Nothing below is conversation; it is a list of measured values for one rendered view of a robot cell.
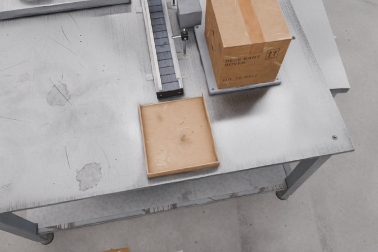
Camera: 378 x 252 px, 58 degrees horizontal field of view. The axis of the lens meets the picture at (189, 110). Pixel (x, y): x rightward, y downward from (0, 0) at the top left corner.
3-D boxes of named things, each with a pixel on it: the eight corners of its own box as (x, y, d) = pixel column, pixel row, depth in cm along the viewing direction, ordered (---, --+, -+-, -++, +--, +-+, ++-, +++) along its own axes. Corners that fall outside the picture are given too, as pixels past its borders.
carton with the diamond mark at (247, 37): (203, 32, 152) (206, -16, 128) (256, 26, 154) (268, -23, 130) (217, 89, 138) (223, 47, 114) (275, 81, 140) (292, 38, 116)
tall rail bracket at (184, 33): (171, 53, 149) (169, 28, 135) (187, 51, 150) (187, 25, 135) (172, 59, 148) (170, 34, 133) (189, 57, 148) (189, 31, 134)
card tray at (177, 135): (139, 106, 137) (138, 101, 133) (202, 96, 139) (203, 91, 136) (148, 178, 123) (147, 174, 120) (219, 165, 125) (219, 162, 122)
